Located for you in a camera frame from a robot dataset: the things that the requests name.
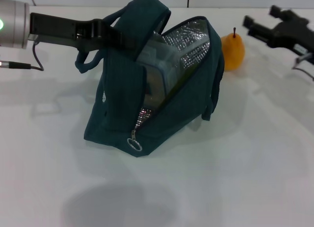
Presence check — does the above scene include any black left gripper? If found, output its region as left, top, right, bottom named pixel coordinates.
left=28, top=12, right=138, bottom=53

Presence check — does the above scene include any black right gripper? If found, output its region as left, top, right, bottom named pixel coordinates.
left=242, top=5, right=314, bottom=64

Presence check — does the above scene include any clear plastic food container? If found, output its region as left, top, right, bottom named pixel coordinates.
left=136, top=38, right=180, bottom=109

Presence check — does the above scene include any dark teal insulated lunch bag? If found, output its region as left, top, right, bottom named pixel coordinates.
left=75, top=0, right=226, bottom=158

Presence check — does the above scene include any yellow orange pear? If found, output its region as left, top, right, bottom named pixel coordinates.
left=220, top=27, right=246, bottom=71

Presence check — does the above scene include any left arm cable with plug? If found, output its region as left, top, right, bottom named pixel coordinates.
left=0, top=40, right=45, bottom=71

